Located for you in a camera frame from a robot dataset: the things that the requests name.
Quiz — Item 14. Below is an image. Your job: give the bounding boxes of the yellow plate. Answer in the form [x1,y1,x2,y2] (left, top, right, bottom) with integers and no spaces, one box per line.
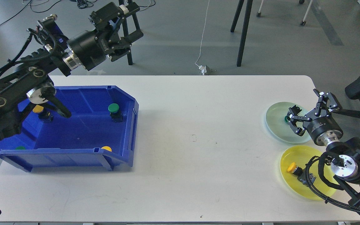
[279,145,337,200]

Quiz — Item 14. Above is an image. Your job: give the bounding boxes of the yellow push button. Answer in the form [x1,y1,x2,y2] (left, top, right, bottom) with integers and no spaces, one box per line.
[101,146,112,152]
[32,104,54,123]
[286,162,316,187]

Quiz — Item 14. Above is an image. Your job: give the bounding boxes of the white chair legs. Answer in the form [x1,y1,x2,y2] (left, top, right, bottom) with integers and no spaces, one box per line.
[256,0,314,27]

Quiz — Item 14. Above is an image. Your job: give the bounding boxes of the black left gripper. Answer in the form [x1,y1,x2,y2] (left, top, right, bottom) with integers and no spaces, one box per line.
[67,0,144,70]

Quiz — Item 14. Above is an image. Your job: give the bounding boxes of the right black tripod legs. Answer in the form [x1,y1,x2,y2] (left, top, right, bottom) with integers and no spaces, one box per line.
[230,0,253,67]

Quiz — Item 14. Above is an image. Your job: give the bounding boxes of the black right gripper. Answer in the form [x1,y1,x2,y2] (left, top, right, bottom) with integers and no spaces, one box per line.
[286,89,344,146]

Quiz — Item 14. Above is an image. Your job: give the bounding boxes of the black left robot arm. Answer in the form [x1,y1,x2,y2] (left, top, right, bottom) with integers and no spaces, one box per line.
[0,0,144,140]

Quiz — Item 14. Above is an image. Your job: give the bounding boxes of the yellow push button front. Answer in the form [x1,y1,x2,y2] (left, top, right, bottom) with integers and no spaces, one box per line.
[101,146,112,152]

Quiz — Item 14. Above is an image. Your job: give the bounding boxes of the blue plastic bin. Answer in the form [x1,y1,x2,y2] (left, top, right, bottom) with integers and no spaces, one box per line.
[0,86,139,172]

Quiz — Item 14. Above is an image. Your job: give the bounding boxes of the black tripod legs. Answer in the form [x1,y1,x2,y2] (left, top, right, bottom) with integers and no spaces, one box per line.
[118,0,144,66]
[230,0,253,67]

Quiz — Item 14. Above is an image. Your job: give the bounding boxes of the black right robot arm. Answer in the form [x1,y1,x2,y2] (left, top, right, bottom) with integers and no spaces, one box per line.
[285,89,360,215]

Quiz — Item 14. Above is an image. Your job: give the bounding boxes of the light green plate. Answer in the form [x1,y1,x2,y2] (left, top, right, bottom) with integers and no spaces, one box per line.
[265,102,311,144]

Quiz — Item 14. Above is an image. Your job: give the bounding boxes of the white cable with plug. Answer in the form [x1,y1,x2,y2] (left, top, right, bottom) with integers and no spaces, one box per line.
[194,0,212,76]

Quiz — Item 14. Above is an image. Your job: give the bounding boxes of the left black tripod legs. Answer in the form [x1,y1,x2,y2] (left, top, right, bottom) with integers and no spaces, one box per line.
[118,0,144,66]

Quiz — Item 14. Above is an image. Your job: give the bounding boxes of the black floor cables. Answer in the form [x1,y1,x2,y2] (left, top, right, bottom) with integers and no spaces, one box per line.
[0,0,157,50]

